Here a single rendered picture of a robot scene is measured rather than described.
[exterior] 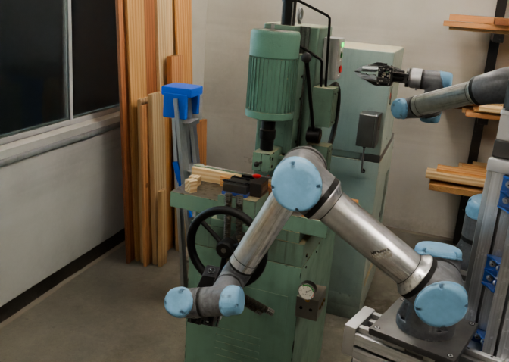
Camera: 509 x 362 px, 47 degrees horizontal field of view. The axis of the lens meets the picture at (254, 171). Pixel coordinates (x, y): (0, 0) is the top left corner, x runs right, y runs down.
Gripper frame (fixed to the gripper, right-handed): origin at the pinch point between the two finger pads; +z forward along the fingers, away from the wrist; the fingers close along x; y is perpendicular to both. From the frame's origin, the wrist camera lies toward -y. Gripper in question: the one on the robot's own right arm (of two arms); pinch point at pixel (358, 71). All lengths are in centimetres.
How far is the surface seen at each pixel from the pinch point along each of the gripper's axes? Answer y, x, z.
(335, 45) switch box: 4.7, -9.5, 9.4
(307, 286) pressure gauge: 53, 69, -1
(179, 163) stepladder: -20, 57, 86
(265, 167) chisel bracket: 36, 35, 23
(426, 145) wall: -196, 65, -20
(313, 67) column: 13.6, -0.9, 14.8
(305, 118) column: 13.3, 18.9, 15.8
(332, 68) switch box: 4.6, -0.5, 9.6
